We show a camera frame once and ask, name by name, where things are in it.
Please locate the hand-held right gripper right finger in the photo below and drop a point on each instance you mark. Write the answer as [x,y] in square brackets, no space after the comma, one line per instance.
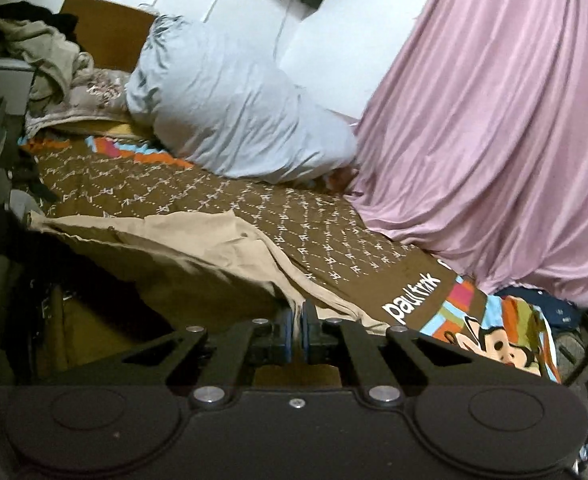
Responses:
[308,332]

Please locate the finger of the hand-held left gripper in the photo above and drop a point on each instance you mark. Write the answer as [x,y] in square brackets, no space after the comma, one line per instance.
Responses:
[33,185]

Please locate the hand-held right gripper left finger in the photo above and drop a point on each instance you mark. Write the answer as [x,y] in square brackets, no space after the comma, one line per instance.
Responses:
[286,335]

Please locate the beige hooded zip jacket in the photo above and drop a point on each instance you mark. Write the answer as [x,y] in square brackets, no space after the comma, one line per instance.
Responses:
[198,250]

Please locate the grey box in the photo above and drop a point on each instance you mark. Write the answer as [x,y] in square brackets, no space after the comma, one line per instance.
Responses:
[3,82]

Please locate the floral pillow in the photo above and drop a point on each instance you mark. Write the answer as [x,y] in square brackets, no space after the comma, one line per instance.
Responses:
[73,105]

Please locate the yellow bed sheet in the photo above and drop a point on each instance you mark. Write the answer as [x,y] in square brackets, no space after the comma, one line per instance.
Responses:
[108,127]

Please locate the grey beige crumpled cloth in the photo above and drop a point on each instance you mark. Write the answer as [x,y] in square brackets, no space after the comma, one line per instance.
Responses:
[48,55]

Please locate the brown cartoon printed blanket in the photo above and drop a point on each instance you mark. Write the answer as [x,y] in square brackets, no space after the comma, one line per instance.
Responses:
[299,220]

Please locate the black crumpled cloth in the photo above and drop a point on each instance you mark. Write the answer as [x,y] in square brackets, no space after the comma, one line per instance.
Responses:
[28,15]

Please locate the wooden headboard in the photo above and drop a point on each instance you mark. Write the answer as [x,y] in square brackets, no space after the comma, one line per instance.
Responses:
[108,30]

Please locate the grey bundled duvet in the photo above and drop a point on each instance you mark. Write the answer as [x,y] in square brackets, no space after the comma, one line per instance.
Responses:
[233,100]

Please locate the dark blue cloth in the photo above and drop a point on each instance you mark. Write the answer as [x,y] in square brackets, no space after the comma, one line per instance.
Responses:
[549,307]

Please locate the pink curtain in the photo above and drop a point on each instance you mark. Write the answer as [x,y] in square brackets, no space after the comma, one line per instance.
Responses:
[499,135]

